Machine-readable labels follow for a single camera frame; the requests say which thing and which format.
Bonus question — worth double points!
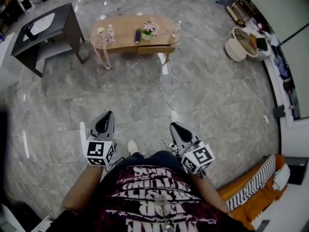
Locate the silver chain pendant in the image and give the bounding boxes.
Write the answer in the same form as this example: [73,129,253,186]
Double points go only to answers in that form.
[154,194,174,232]

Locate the small cream round table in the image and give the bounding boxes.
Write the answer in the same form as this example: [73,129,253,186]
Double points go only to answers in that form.
[224,38,247,63]

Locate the metal shelf rack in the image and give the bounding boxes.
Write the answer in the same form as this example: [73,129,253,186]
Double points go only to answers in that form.
[225,0,256,26]

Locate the clear plastic bottle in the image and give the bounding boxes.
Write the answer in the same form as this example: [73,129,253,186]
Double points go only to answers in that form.
[170,20,182,38]
[107,24,116,43]

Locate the grey roller blind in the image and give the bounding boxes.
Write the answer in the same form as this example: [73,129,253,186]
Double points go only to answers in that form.
[246,0,309,45]
[286,25,309,120]

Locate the white round chair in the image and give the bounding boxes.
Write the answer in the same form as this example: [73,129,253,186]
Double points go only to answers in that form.
[241,27,272,62]

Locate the black laptop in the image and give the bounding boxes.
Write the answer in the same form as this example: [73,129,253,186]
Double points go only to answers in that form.
[255,37,268,51]

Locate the person's left forearm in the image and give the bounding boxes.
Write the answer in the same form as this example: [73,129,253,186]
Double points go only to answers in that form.
[60,163,104,217]

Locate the potted pink flowers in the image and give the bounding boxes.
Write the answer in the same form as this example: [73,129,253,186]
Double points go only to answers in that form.
[140,17,160,42]

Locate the dark vanity cabinet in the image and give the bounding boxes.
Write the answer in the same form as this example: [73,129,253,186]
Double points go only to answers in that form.
[11,2,85,78]

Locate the striped black white blanket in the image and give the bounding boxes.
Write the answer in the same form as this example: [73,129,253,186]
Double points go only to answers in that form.
[226,155,276,211]

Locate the pile of clothes and bags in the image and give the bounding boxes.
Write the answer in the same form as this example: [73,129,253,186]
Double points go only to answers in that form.
[251,15,301,116]

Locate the wooden coffee table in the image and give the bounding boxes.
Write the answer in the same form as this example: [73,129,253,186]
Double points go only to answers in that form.
[89,14,181,70]

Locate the black faucet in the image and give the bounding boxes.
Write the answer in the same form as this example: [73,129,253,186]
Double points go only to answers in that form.
[24,22,37,40]

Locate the white sink basin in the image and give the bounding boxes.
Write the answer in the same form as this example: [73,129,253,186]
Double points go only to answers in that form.
[23,12,56,41]

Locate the white cloth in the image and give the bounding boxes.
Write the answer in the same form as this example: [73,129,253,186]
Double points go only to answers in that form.
[273,163,290,192]

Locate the person's dark blue trousers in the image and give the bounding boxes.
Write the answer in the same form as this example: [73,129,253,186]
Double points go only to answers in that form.
[106,150,194,178]

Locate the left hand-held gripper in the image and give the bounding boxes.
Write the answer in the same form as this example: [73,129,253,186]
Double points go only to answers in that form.
[86,111,117,167]

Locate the black box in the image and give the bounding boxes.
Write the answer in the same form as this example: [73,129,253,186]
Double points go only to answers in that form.
[286,157,309,185]

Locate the white framed black panel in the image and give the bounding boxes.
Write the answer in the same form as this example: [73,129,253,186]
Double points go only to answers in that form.
[18,0,37,12]

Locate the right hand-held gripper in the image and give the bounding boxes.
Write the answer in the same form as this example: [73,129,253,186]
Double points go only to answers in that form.
[169,122,215,177]

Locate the person's dark printed shirt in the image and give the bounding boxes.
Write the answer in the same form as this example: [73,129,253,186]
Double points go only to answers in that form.
[53,163,252,232]

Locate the orange sofa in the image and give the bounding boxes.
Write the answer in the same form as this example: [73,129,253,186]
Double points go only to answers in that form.
[217,154,290,227]

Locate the person's left white shoe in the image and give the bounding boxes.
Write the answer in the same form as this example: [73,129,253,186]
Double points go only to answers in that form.
[127,139,140,156]

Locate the white bathtub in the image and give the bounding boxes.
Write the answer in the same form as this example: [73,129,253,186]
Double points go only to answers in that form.
[0,32,21,93]

